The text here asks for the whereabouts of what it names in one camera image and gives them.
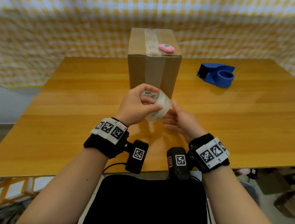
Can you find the person's right hand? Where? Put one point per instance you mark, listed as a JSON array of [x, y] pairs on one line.
[[186, 124]]

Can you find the person's left hand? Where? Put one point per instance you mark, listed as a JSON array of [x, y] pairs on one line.
[[130, 107]]

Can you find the clear tape roll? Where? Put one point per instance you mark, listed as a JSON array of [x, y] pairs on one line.
[[153, 117]]

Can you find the brown cardboard box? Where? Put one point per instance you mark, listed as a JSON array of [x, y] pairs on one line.
[[149, 69]]

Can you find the pink oval cutter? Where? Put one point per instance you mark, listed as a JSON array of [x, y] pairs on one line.
[[166, 48]]

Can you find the person's right forearm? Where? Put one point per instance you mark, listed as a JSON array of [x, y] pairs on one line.
[[230, 196]]

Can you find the person's left forearm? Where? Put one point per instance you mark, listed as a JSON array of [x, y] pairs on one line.
[[66, 187]]

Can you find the blue tape dispenser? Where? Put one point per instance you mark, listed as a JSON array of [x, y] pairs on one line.
[[209, 72]]

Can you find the person's black trousers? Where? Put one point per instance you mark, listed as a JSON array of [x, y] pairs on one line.
[[145, 200]]

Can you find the black right wristband white markers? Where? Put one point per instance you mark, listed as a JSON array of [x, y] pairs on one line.
[[200, 143]]

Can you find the black wristband white markers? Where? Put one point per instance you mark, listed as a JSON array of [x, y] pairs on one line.
[[200, 143], [99, 144]]

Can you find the black left wristband white markers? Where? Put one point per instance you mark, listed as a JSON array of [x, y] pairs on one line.
[[99, 144]]

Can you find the pink bowl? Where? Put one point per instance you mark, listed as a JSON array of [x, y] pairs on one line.
[[244, 171]]

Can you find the small black device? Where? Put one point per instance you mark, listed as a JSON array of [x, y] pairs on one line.
[[254, 174]]

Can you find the yellow white checkered cloth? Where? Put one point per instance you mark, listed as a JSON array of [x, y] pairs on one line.
[[69, 34]]

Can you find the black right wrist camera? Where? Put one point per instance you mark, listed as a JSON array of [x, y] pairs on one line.
[[178, 170]]

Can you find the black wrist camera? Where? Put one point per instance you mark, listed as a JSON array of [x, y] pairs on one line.
[[178, 170], [137, 161]]

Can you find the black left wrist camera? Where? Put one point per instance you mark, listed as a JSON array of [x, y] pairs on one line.
[[137, 161]]

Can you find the yellow metal frame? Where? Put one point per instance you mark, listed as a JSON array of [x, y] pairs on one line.
[[7, 184]]

